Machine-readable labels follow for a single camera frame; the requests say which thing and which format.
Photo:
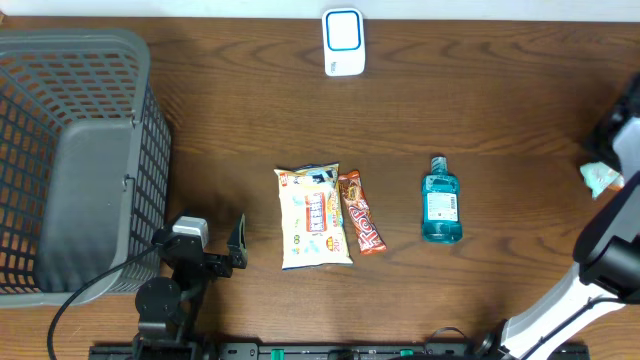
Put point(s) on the brown chocolate bar wrapper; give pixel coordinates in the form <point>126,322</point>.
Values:
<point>369,239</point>

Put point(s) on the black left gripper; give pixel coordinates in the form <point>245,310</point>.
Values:
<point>221,266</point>

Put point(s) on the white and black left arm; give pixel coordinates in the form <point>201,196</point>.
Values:
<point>168,307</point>

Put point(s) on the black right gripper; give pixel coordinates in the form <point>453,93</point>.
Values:
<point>595,148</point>

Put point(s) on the white barcode scanner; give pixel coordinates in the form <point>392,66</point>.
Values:
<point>343,42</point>

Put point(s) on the white snack bag red label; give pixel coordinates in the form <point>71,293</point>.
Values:
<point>311,217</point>

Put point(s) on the grey plastic shopping basket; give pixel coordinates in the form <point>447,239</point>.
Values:
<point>85,152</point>

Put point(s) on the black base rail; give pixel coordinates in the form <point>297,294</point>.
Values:
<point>252,351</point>

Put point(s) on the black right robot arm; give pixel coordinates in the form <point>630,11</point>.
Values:
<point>605,274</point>

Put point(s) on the teal wet wipes pack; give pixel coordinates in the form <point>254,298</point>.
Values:
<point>599,177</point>

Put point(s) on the blue mouthwash bottle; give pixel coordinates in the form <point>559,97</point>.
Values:
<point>441,214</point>

